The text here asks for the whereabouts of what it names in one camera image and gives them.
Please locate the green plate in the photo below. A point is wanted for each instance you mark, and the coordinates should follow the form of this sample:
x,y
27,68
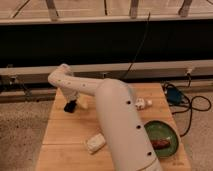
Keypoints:
x,y
159,130

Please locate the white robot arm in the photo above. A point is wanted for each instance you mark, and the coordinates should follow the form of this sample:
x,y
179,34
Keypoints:
x,y
124,132

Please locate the black eraser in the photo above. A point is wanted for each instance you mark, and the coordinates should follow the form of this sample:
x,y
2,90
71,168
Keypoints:
x,y
70,107

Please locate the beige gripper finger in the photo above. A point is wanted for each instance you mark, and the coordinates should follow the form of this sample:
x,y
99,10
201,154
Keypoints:
x,y
83,103

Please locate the white sponge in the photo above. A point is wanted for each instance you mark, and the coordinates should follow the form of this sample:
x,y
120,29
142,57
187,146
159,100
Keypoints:
x,y
95,143

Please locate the blue power box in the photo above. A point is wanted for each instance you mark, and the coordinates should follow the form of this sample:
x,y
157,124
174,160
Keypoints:
x,y
173,96

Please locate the brown sausage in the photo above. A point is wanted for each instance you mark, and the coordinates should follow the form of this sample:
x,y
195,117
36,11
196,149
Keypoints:
x,y
160,144

